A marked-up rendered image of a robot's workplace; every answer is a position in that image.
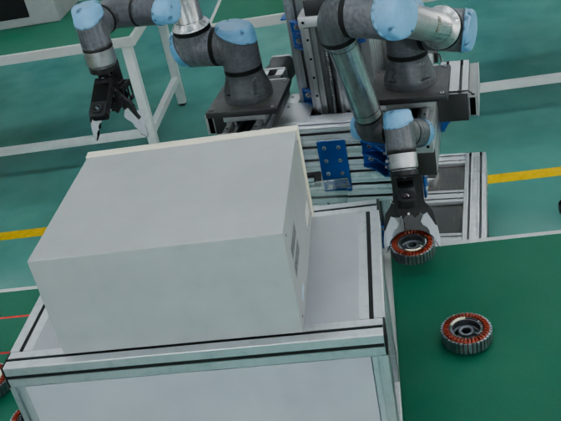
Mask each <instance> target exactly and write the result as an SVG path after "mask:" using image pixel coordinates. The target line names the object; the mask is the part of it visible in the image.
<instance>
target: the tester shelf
mask: <svg viewBox="0 0 561 421"><path fill-rule="evenodd" d="M313 211H314V215H313V217H312V220H311V241H310V253H309V264H308V275H307V286H306V308H305V319H304V330H303V332H297V333H287V334H278V335H269V336H259V337H243V338H233V339H224V340H214V341H206V342H188V343H179V344H170V345H160V346H152V347H134V348H125V349H115V350H107V351H97V352H88V353H70V354H64V353H63V349H62V348H61V345H60V343H59V340H58V337H57V335H56V332H55V331H54V328H53V324H52V323H51V320H50V318H49V315H48V312H47V310H46V307H45V306H44V303H43V299H42V298H41V295H40V296H39V298H38V300H37V302H36V304H35V306H34V308H33V310H32V311H31V313H30V315H29V317H28V320H27V321H26V323H25V324H24V326H23V329H22V331H21V332H20V334H19V336H18V339H17V340H16V342H15V343H14V345H13V348H12V350H11V352H10V353H9V354H8V356H7V358H6V360H5V362H4V364H3V366H2V368H1V371H2V373H3V376H4V377H5V379H6V382H7V384H8V386H9V387H10V388H13V387H23V386H33V385H43V384H52V383H71V382H81V381H90V380H100V379H110V378H128V377H138V376H148V375H158V374H167V373H186V372H196V371H205V370H216V369H225V368H243V367H254V366H263V365H273V364H282V363H301V362H311V361H320V360H331V359H340V358H359V357H369V356H378V355H388V354H389V353H388V339H387V311H386V297H385V282H384V268H383V253H382V225H381V214H380V208H379V201H378V199H376V200H363V201H355V202H347V203H340V204H333V205H319V206H313Z"/></svg>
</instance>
